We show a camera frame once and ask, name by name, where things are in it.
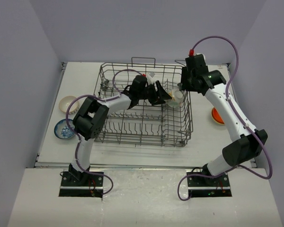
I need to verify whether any yellow checkered bowl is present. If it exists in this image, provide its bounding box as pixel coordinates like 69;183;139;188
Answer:
210;107;225;125

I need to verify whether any white blue flower bowl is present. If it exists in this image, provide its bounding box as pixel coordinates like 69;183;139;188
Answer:
53;119;75;140

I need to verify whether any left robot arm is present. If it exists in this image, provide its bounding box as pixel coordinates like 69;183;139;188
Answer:
69;75;172;186

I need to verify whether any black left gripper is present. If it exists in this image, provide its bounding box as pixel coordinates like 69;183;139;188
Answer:
138;81;171;106

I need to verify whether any grey wire dish rack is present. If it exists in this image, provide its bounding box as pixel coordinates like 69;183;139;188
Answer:
94;61;193;147

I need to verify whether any white blue striped bowl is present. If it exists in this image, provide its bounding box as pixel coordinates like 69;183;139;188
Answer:
58;96;80;115

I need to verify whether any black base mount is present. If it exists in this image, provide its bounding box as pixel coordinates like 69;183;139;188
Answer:
187;174;232;198
59;171;103;198

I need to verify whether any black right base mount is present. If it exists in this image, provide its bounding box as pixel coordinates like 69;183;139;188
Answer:
187;174;232;198

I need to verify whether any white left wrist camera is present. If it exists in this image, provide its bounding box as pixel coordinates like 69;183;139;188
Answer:
146;72;155;85

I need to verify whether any white floral bowl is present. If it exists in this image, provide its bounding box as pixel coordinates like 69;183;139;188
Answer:
167;89;184;108

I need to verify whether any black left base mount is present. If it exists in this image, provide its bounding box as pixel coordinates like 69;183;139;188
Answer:
59;171;103;198

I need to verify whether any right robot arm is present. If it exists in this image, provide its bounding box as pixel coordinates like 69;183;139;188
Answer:
180;54;268;186

